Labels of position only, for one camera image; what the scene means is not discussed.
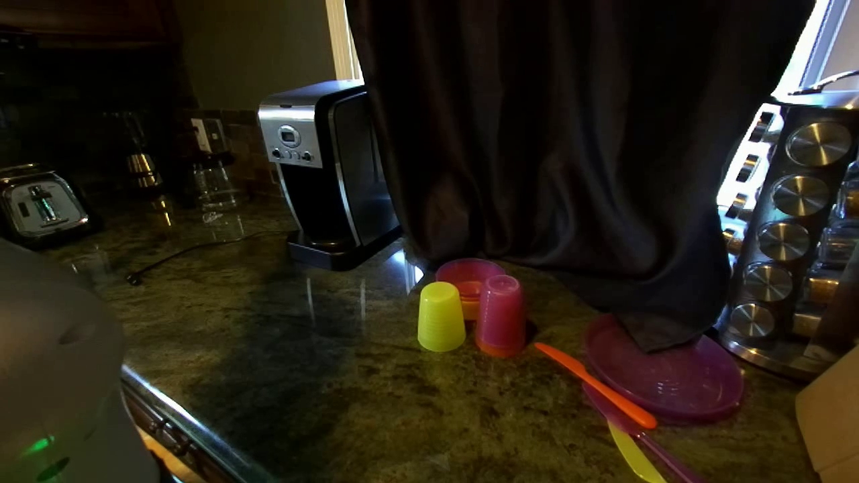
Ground dark fabric curtain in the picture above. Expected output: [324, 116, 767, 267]
[345, 0, 815, 354]

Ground magenta plastic bowl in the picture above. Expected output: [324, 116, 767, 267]
[434, 259, 513, 322]

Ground yellow plastic cup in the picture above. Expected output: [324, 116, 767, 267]
[415, 279, 470, 357]

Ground magenta plastic cup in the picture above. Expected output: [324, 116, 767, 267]
[471, 272, 529, 362]

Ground silver black coffee maker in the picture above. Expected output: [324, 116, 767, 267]
[255, 78, 405, 275]

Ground orange plastic utensil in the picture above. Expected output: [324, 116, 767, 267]
[532, 341, 659, 434]

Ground clear glass jar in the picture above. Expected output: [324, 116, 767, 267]
[184, 114, 240, 216]
[121, 110, 172, 200]

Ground purple plastic plate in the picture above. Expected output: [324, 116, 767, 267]
[584, 315, 746, 428]

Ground yellow plastic utensil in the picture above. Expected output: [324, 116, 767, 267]
[603, 416, 671, 483]

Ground purple plastic utensil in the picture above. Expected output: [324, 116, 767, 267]
[579, 383, 709, 483]

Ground spice jar with metal lid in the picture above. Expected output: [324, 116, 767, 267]
[769, 173, 832, 221]
[744, 260, 796, 306]
[724, 300, 777, 341]
[784, 116, 854, 173]
[757, 221, 812, 263]

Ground silver toaster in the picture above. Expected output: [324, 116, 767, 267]
[0, 162, 94, 249]

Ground metal spice rack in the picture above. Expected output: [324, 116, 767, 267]
[713, 91, 859, 381]

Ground brown cardboard box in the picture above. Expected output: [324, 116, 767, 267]
[791, 346, 859, 483]

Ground black power cable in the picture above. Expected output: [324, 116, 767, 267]
[121, 233, 240, 290]

